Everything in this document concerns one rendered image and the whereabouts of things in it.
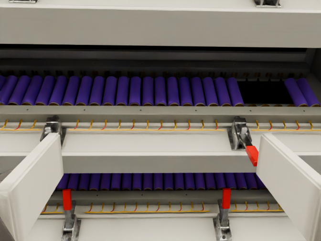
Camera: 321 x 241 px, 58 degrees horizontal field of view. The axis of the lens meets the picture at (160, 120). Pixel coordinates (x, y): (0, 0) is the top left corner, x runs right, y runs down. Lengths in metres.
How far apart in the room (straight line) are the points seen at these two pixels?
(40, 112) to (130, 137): 0.13
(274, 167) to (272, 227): 0.42
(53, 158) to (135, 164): 0.25
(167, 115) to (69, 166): 0.16
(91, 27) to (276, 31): 0.21
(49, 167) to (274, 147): 0.13
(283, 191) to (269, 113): 0.29
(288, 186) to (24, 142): 0.37
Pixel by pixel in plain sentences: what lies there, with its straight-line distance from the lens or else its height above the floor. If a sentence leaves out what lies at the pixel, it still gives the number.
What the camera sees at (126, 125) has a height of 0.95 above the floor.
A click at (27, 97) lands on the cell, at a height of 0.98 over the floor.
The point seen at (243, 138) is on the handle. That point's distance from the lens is 0.41.
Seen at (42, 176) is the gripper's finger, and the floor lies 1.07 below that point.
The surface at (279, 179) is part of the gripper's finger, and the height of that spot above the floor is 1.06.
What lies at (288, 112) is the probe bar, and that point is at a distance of 0.47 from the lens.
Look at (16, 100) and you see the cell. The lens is 0.49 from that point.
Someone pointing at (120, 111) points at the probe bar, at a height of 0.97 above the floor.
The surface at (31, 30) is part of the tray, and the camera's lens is 0.37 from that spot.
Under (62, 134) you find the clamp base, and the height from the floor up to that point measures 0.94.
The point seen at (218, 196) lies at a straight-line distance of 0.56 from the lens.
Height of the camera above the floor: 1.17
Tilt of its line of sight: 29 degrees down
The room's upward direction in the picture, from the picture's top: 1 degrees clockwise
